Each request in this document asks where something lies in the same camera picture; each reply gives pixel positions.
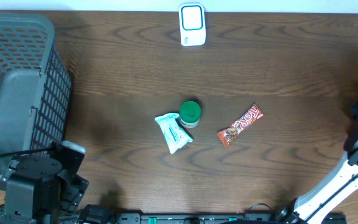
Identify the green lidded white jar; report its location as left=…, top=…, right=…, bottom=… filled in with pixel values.
left=179, top=101, right=201, bottom=128

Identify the red Top chocolate bar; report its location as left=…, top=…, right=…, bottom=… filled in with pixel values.
left=217, top=103, right=264, bottom=147

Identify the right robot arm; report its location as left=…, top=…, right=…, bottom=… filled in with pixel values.
left=274, top=102, right=358, bottom=224

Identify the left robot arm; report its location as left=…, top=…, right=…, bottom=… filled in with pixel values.
left=0, top=141, right=89, bottom=224

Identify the white barcode scanner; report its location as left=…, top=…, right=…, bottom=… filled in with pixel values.
left=178, top=3, right=206, bottom=47

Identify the grey plastic mesh basket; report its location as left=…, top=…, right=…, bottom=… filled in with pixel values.
left=0, top=13, right=73, bottom=178

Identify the black left camera cable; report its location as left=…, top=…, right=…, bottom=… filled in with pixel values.
left=0, top=146, right=55, bottom=167

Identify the black camera cable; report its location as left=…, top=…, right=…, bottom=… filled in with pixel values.
left=303, top=172, right=358, bottom=224
left=0, top=146, right=55, bottom=167

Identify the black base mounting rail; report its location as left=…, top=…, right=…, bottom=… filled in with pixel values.
left=57, top=203, right=348, bottom=224

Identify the black right camera cable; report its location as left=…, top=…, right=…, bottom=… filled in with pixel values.
left=303, top=172, right=358, bottom=224

